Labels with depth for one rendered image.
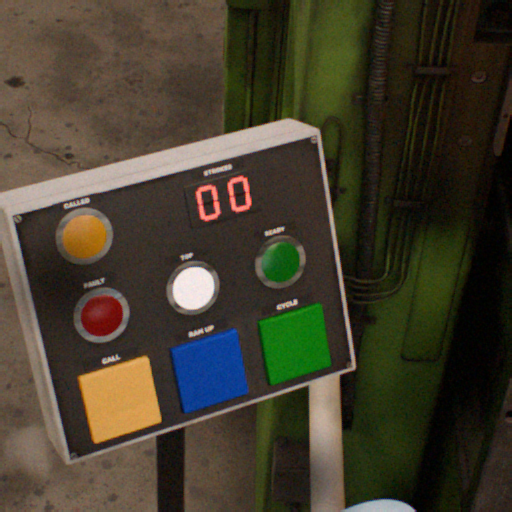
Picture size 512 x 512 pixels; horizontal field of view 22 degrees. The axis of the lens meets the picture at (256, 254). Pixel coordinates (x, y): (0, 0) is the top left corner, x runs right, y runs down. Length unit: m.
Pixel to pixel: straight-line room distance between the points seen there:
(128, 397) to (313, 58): 0.45
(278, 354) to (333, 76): 0.34
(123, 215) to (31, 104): 1.98
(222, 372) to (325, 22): 0.41
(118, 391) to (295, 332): 0.20
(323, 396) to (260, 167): 0.56
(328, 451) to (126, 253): 0.57
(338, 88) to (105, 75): 1.85
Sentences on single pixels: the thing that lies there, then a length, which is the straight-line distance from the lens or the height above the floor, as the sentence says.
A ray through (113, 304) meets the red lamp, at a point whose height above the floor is 1.10.
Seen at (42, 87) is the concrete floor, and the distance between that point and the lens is 3.32.
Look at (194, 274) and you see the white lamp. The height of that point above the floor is 1.10.
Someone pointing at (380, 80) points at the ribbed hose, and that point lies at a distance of 1.51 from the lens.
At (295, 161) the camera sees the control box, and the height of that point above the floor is 1.18.
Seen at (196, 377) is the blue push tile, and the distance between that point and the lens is 1.37.
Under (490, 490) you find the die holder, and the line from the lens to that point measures 1.83.
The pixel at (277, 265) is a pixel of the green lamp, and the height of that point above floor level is 1.09.
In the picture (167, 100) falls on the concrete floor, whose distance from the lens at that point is 3.27.
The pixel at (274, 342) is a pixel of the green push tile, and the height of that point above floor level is 1.02.
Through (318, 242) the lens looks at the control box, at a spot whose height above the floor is 1.10.
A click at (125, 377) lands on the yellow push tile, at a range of 1.34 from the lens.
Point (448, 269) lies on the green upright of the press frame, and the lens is 1.77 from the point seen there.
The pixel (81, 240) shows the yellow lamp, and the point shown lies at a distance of 1.29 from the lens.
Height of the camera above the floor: 2.09
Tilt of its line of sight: 46 degrees down
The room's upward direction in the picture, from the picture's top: 4 degrees clockwise
